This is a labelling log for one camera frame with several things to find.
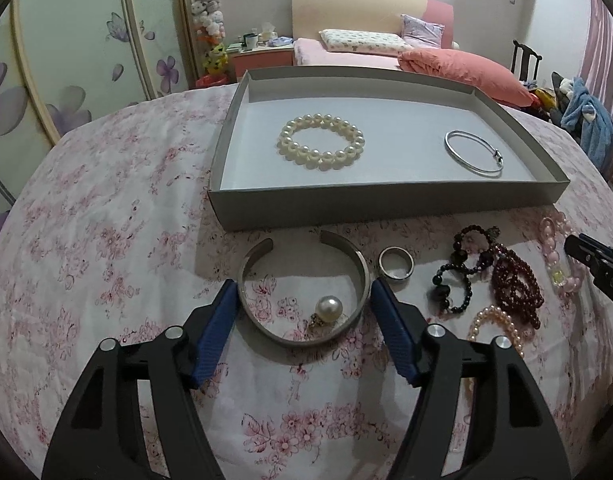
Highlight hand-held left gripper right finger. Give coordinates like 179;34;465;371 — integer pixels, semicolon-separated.
370;279;572;480

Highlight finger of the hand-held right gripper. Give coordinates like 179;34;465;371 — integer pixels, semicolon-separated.
565;232;613;311

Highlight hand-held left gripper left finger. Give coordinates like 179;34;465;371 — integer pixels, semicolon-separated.
41;279;237;480

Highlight pink bead bracelet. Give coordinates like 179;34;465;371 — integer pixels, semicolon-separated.
539;211;587;298

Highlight black bead bracelet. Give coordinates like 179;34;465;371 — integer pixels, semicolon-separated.
430;250;474;316

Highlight silver cuff bracelet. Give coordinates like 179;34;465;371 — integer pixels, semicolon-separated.
236;230;372;347

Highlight pearl earring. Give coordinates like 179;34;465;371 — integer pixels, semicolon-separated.
306;296;343;330

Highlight dark red bead bracelet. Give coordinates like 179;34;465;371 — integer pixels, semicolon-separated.
491;242;544;331

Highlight small pinkish pearl bracelet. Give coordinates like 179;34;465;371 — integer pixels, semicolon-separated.
467;305;527;361

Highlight grey cardboard tray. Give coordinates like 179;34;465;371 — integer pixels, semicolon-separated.
208;68;571;232

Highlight blue garment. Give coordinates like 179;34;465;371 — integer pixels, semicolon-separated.
560;76;613;171

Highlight thin silver bangle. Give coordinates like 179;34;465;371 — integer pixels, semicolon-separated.
445;130;504;178

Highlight colourful clothes pile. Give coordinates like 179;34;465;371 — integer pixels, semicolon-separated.
526;87;554;111

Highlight black office chair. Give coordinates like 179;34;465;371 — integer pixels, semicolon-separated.
550;71;582;141

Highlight pink curtain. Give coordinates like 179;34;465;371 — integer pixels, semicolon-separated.
576;0;613;181

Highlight dark wooden chair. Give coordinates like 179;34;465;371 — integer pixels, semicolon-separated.
511;39;543;83

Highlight folded coral quilt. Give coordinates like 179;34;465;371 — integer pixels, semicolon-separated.
397;49;534;108

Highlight pink and cream nightstand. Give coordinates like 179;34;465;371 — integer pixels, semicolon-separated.
230;42;294;83

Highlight lilac pillow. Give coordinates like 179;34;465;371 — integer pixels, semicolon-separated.
400;14;444;50

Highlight white printed pillow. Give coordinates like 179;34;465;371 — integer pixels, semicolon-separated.
320;28;412;56

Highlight plush toy tower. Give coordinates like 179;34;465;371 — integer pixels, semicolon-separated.
189;0;232;81

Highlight floral sliding wardrobe doors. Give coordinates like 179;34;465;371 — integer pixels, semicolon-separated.
0;0;197;241

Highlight cream and pink headboard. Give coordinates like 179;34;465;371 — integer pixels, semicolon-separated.
290;0;455;48

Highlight silver ring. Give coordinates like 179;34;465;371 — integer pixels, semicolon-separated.
377;246;416;281

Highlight dark brown bead bracelet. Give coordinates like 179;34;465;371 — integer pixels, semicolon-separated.
453;225;502;271

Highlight white pearl bracelet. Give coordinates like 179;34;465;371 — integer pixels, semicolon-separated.
276;114;365;167

